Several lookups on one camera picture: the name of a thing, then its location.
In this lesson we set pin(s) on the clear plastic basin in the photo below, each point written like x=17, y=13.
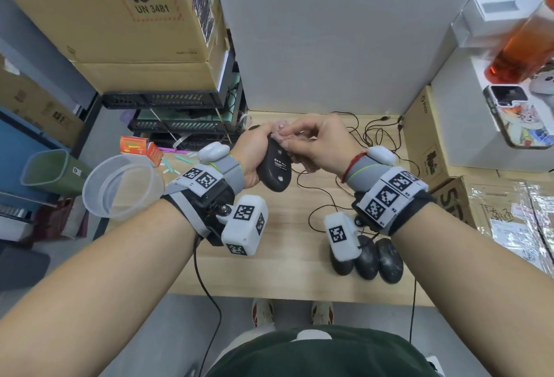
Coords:
x=95, y=197

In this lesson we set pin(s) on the green trash bin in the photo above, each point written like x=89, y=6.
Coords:
x=43, y=173

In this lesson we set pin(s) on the person's left forearm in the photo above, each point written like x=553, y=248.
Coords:
x=86, y=299

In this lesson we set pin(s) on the dark grey padded seat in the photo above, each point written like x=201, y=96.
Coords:
x=21, y=266

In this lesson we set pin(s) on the small white boxes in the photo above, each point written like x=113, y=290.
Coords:
x=480, y=17

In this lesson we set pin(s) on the person's right hand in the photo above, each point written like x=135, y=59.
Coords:
x=333, y=143

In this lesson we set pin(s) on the person's dark shirt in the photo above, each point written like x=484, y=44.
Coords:
x=320, y=357

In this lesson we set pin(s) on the person's left hand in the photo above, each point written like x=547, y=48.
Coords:
x=251, y=151

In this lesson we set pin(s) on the phone with colourful case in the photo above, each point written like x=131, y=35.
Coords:
x=517, y=117

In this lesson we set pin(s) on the black computer mouse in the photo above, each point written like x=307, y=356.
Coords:
x=277, y=169
x=389, y=263
x=367, y=258
x=342, y=266

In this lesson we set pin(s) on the black stacked tray rack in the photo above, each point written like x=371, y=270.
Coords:
x=173, y=100

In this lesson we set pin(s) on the white right wrist puck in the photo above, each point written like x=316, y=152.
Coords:
x=381, y=156

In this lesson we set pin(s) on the white chest device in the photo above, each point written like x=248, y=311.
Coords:
x=311, y=335

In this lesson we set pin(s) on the pink fluffy wiping cloth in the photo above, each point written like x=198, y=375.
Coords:
x=298, y=154

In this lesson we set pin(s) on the person's left shoe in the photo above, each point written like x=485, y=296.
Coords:
x=262, y=314

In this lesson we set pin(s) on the teal pen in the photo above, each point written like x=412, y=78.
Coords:
x=183, y=160
x=167, y=166

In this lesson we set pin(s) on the cardboard box with small prints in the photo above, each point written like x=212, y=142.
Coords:
x=34, y=104

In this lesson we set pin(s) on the grey wrist sleeve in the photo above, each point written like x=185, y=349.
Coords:
x=231, y=171
x=363, y=173

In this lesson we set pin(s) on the large white box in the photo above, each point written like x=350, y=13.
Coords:
x=459, y=125

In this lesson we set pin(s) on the white left wrist puck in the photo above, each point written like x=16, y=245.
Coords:
x=214, y=152

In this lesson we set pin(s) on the cardboard box with black logo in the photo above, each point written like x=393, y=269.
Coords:
x=510, y=216

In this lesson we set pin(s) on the large stamped cardboard box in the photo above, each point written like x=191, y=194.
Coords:
x=78, y=17

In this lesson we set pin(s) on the left wrist camera rig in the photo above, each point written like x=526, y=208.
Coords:
x=244, y=227

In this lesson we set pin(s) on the purple plastic strip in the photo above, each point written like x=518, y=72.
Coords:
x=173, y=149

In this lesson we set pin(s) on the white wrist puck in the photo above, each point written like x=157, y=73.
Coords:
x=381, y=156
x=214, y=152

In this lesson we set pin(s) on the person's right forearm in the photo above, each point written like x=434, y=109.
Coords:
x=476, y=299

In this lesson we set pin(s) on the plain orange small box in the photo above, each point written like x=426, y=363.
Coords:
x=154, y=154

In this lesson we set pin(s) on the orange box with green print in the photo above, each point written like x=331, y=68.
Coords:
x=133, y=145

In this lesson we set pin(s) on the person's beige trousers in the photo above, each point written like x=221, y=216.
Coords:
x=236, y=348

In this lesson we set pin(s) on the plain cardboard box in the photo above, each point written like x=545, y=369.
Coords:
x=147, y=77

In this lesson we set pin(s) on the grey slatted panel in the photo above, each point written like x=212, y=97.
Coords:
x=15, y=212

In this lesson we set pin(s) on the dark red bag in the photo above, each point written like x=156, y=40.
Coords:
x=58, y=218

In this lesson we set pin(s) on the white rounded device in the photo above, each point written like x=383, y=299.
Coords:
x=543, y=83

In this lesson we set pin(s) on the grey right wrist sleeve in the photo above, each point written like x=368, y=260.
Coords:
x=363, y=173

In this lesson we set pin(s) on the grey left wrist sleeve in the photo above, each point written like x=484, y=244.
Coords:
x=231, y=171

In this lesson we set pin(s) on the small stamped cardboard box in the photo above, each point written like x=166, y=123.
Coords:
x=424, y=138

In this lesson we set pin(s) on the orange bottle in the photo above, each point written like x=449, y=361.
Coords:
x=519, y=52

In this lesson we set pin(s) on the white power strip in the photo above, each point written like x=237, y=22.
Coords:
x=435, y=366

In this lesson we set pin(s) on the blue panel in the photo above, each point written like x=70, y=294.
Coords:
x=19, y=149

